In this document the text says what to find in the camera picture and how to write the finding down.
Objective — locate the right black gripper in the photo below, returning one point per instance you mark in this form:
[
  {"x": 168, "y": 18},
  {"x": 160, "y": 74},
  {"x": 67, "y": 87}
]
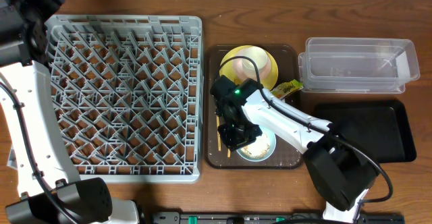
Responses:
[{"x": 232, "y": 144}]

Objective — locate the rice and food scraps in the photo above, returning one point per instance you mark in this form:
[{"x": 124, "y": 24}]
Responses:
[{"x": 258, "y": 148}]

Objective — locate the light blue bowl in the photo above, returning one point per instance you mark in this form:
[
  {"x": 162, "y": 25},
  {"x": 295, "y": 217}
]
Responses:
[{"x": 273, "y": 142}]

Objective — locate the pink bowl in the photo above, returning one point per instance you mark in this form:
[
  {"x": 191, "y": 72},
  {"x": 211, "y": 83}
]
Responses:
[{"x": 237, "y": 66}]

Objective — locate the green yellow snack wrapper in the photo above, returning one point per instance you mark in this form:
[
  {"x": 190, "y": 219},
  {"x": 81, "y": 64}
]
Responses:
[{"x": 286, "y": 89}]

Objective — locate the cream white cup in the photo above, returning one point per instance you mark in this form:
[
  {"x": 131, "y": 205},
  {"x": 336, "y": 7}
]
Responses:
[{"x": 260, "y": 58}]

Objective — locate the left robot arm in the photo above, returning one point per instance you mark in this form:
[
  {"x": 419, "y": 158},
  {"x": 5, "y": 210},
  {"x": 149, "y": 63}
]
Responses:
[{"x": 50, "y": 187}]

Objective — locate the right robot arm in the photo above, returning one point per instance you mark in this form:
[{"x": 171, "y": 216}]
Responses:
[{"x": 341, "y": 173}]

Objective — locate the grey dishwasher rack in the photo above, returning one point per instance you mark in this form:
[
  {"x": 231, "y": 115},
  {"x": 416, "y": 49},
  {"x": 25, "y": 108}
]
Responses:
[{"x": 127, "y": 95}]

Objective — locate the black waste tray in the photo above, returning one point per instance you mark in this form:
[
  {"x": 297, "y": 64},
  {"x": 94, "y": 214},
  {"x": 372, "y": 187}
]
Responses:
[{"x": 380, "y": 127}]

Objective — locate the dark brown serving tray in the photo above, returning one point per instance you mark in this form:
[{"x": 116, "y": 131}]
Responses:
[{"x": 284, "y": 156}]

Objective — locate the yellow plate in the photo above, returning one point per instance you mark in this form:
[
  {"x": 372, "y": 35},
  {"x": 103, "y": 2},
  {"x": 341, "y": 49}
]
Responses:
[{"x": 227, "y": 70}]

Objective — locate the clear plastic bin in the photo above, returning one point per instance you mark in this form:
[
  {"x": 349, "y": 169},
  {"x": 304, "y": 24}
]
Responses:
[{"x": 358, "y": 65}]

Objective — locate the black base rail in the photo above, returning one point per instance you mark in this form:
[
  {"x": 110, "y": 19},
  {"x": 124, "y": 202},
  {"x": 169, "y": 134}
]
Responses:
[{"x": 196, "y": 218}]

